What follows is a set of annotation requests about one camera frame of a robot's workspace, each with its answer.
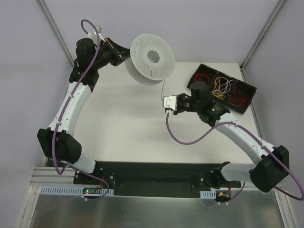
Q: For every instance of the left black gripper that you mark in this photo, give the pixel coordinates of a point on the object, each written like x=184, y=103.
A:
x=114, y=53

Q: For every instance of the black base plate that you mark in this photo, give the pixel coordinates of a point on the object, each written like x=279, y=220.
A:
x=150, y=190

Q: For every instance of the grey plastic spool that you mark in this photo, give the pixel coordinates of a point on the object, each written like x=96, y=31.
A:
x=151, y=60

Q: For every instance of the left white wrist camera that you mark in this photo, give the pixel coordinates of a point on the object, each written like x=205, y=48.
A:
x=96, y=33

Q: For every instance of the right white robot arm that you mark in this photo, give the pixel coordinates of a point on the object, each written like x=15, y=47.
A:
x=269, y=162

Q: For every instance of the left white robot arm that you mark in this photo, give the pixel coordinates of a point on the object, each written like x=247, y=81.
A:
x=57, y=141

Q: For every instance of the white cable duct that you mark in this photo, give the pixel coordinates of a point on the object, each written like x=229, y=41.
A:
x=74, y=191
x=208, y=195

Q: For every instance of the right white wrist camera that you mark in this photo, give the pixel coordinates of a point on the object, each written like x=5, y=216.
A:
x=169, y=103

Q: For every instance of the aluminium frame rail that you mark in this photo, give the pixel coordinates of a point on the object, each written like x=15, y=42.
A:
x=47, y=178

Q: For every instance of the black three-compartment bin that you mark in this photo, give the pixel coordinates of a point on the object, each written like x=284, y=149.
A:
x=233, y=93

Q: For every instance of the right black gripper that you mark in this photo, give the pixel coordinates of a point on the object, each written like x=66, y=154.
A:
x=180, y=103

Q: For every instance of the right white cable duct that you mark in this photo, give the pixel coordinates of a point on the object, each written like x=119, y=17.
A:
x=208, y=195

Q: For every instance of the left white cable duct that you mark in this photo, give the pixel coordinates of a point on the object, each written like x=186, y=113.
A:
x=74, y=191

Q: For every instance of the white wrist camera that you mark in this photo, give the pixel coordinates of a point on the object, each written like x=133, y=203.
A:
x=96, y=33
x=169, y=103

